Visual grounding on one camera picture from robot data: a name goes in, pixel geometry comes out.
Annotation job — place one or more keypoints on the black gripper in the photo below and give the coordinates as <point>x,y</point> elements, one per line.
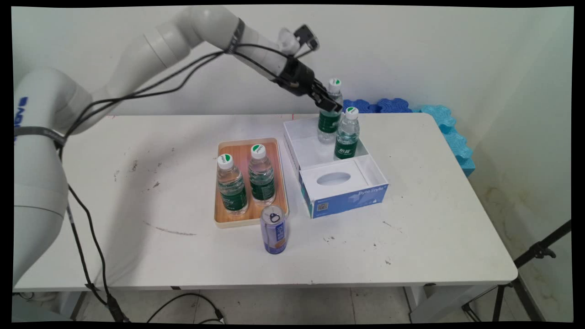
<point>298,75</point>

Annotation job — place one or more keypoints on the green label water bottle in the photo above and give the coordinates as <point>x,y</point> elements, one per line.
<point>262,180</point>
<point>328,125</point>
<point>347,137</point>
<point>232,192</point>

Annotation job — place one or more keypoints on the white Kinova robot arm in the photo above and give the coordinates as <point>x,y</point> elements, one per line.
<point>41,183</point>

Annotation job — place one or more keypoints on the dark blue foam piece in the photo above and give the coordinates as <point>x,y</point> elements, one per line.
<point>358,107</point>
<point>394,106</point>

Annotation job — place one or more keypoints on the wooden tray with white rim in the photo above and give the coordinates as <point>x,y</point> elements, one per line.
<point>279,183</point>

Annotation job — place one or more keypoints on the white and blue cardboard box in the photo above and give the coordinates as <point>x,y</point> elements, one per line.
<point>347,198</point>

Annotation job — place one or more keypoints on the light blue foam piece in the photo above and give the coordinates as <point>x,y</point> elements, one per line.
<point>452,137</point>

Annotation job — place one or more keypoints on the blue drink can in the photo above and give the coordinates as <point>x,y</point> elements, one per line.
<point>274,235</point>

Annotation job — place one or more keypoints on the white table leg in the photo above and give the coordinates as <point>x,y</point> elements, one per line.
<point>438,304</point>

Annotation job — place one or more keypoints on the black tripod stand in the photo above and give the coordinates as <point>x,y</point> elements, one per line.
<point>530,253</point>

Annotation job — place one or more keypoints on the grey table leg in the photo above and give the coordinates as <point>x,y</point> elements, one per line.
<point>78,304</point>

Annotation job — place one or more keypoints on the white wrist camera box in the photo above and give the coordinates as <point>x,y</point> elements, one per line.
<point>304,36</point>

